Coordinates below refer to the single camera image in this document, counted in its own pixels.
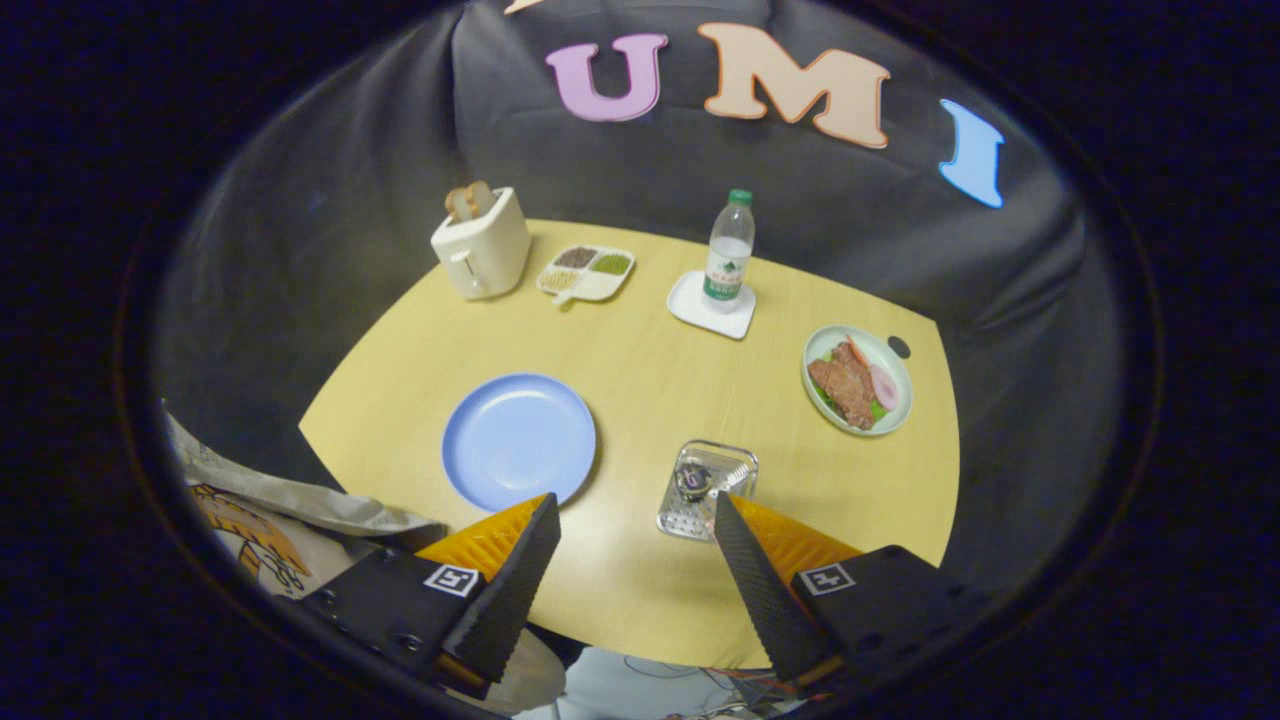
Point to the blue round plate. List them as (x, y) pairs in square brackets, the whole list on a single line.
[(520, 440)]

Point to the white divided dish with beans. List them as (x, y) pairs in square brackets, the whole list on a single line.
[(585, 272)]

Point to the cream toaster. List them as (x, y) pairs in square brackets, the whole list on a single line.
[(485, 255)]

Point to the toast slice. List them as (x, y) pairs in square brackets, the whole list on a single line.
[(460, 203), (482, 197)]

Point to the black backdrop cloth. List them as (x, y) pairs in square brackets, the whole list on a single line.
[(620, 170)]

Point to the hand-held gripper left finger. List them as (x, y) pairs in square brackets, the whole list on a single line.
[(515, 600)]

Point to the clear water bottle green cap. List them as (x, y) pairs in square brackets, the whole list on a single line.
[(728, 260)]

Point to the black desk grommet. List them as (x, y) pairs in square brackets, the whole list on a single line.
[(898, 347)]

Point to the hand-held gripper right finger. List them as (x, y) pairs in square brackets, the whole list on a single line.
[(770, 600)]

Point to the white square coaster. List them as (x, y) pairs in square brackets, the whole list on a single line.
[(690, 305)]

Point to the pink ham slice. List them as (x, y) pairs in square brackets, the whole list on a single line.
[(884, 387)]

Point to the clear cutlery holder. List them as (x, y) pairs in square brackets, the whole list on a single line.
[(685, 520)]

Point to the pale green plate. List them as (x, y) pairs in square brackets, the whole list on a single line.
[(900, 410)]

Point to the tiger print white cloth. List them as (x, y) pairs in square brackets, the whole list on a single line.
[(260, 550)]

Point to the brown meat slice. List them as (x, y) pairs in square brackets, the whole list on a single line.
[(845, 390)]

